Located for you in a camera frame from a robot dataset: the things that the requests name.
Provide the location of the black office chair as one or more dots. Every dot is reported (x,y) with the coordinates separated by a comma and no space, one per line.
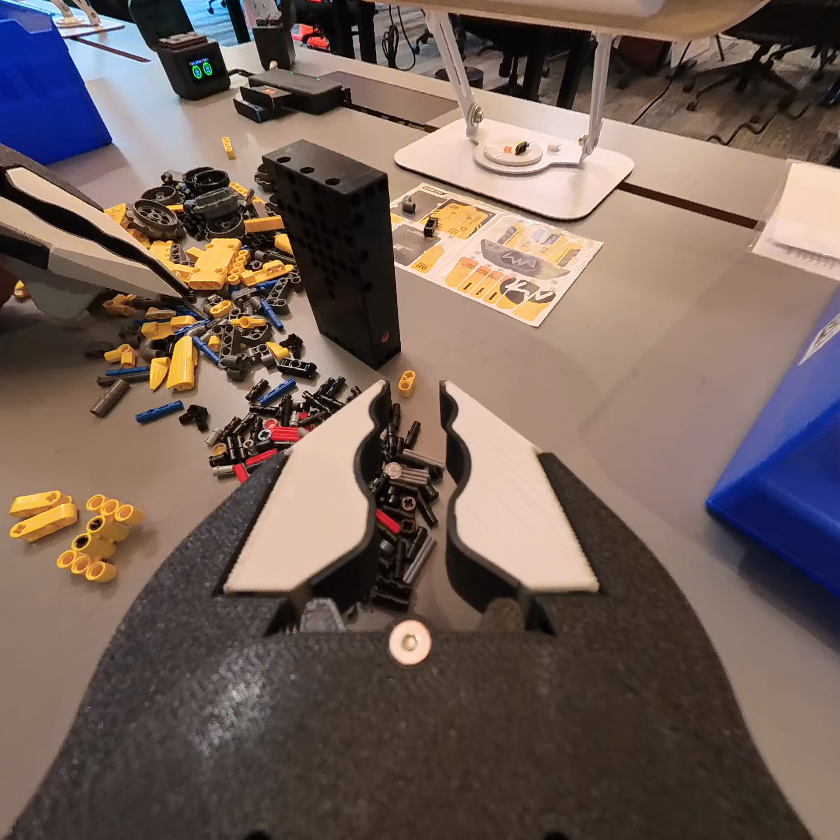
(754,59)

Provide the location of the black holder with white tool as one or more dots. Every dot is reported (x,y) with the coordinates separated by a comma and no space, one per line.
(274,46)

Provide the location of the yellow sticker sheet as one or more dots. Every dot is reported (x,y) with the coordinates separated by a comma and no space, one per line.
(499,262)

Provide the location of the pile of small black pins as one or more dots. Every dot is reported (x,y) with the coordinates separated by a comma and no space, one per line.
(400,505)

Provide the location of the small grey brick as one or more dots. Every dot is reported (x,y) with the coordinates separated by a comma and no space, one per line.
(411,203)

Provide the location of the yellow round connector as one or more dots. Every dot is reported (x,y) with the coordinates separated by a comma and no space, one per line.
(98,537)
(88,567)
(117,510)

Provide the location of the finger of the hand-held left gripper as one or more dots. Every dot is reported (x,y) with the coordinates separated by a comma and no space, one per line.
(111,272)
(59,197)

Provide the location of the small yellow double connector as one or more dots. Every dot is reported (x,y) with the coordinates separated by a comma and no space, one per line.
(407,384)

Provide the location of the white book stand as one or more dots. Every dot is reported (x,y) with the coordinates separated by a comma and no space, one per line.
(577,177)

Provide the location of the small black device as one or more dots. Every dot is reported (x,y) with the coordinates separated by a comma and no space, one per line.
(259,105)

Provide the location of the black charger with green display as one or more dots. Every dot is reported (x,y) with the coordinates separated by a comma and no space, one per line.
(193,69)

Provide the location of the black perforated block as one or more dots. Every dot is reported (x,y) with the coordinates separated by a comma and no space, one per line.
(341,249)

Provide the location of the clear bag with paper manual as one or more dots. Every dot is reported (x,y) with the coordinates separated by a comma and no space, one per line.
(804,223)

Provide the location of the blue storage bin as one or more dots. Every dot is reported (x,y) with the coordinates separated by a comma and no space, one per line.
(46,92)
(787,472)

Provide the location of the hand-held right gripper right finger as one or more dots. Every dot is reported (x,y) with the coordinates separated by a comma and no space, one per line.
(518,518)

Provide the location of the black flat power hub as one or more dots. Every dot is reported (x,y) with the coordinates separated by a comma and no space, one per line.
(298,90)

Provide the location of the small yellow thin beam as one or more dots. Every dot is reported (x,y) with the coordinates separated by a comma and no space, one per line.
(228,148)

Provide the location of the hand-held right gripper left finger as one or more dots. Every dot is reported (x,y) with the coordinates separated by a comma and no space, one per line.
(308,512)

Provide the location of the pile of yellow black bricks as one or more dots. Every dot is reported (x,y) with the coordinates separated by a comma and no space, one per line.
(216,262)

